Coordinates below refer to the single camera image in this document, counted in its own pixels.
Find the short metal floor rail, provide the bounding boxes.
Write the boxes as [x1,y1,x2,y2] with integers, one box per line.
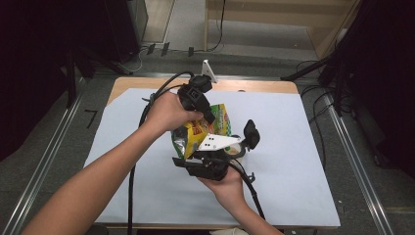
[93,71,286,81]

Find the right hand-held gripper black cable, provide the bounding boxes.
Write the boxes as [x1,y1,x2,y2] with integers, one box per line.
[228,161,267,220]

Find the light wooden frame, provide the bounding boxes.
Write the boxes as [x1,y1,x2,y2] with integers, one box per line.
[203,0,361,61]

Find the left hand-held gripper black cable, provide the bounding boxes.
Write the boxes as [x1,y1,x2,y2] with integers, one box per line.
[127,70,196,235]

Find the black cabinet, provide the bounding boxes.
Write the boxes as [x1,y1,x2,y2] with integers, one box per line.
[103,0,150,65]

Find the white cloth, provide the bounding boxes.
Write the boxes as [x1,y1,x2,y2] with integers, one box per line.
[209,226,253,235]

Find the yellow refill pouch green cap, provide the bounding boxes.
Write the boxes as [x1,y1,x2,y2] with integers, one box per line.
[170,103,234,161]

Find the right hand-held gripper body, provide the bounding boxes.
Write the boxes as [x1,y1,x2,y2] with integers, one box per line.
[187,132,245,182]

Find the dark curtain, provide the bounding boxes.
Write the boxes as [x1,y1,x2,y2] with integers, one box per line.
[321,0,415,180]
[0,0,111,163]

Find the person's left hand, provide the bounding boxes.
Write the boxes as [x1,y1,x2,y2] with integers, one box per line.
[142,91,204,134]

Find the white floor cable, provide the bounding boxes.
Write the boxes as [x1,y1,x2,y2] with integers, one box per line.
[119,46,147,73]

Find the hand-held gripper black cable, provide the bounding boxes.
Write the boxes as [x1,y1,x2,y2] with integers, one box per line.
[127,70,196,235]
[228,161,267,220]

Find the clear jar with black lid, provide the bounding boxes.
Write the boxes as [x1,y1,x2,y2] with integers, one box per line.
[224,118,261,161]

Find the black hanging cable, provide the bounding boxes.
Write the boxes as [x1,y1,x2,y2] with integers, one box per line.
[207,0,227,53]

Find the black stand leg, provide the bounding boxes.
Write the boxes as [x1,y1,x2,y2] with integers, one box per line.
[279,56,331,82]

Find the black upright stand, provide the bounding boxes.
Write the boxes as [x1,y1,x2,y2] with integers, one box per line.
[64,48,80,110]

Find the black floor cables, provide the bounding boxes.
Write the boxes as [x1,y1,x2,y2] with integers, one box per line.
[295,59,341,171]

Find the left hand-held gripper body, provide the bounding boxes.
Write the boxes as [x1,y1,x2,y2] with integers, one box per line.
[177,59,218,115]

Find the person's right hand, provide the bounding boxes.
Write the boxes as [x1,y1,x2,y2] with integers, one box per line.
[198,166,247,213]

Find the long metal floor rail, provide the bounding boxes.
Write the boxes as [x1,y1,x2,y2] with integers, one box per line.
[0,93,83,235]
[325,93,395,235]

